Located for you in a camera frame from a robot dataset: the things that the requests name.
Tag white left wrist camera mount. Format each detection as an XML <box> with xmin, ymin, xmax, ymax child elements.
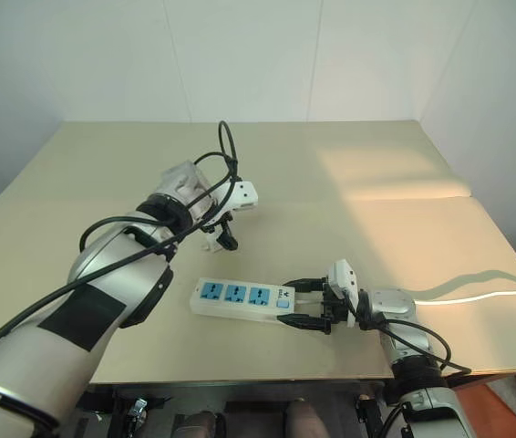
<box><xmin>212</xmin><ymin>180</ymin><xmax>260</xmax><ymax>220</ymax></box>

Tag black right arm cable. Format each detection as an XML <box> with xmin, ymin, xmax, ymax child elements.
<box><xmin>352</xmin><ymin>291</ymin><xmax>473</xmax><ymax>438</ymax></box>

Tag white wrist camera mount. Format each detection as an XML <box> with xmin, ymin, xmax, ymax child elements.
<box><xmin>212</xmin><ymin>180</ymin><xmax>260</xmax><ymax>220</ymax></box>
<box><xmin>325</xmin><ymin>258</ymin><xmax>360</xmax><ymax>329</ymax></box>

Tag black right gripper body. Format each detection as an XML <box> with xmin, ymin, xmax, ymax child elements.
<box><xmin>320</xmin><ymin>279</ymin><xmax>356</xmax><ymax>337</ymax></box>

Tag metal table frame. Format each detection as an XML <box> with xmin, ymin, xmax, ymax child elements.
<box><xmin>79</xmin><ymin>367</ymin><xmax>398</xmax><ymax>438</ymax></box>

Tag silver metal clamp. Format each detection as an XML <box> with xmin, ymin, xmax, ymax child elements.
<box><xmin>129</xmin><ymin>397</ymin><xmax>149</xmax><ymax>423</ymax></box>

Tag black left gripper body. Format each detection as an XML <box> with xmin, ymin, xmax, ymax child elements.
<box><xmin>211</xmin><ymin>210</ymin><xmax>236</xmax><ymax>230</ymax></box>

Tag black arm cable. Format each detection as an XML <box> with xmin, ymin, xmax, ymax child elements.
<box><xmin>352</xmin><ymin>291</ymin><xmax>473</xmax><ymax>438</ymax></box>
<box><xmin>0</xmin><ymin>120</ymin><xmax>243</xmax><ymax>366</ymax></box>

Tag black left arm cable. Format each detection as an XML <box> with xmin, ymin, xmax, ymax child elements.
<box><xmin>0</xmin><ymin>120</ymin><xmax>243</xmax><ymax>366</ymax></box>

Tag white power strip blue sockets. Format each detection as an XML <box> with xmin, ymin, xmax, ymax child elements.
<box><xmin>189</xmin><ymin>276</ymin><xmax>297</xmax><ymax>326</ymax></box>

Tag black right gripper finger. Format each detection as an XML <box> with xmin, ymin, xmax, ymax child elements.
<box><xmin>286</xmin><ymin>276</ymin><xmax>330</xmax><ymax>295</ymax></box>
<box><xmin>276</xmin><ymin>313</ymin><xmax>332</xmax><ymax>336</ymax></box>

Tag white charger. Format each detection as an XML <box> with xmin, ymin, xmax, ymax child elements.
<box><xmin>200</xmin><ymin>227</ymin><xmax>225</xmax><ymax>254</ymax></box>

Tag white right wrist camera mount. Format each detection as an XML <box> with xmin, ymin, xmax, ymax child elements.
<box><xmin>325</xmin><ymin>258</ymin><xmax>360</xmax><ymax>329</ymax></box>

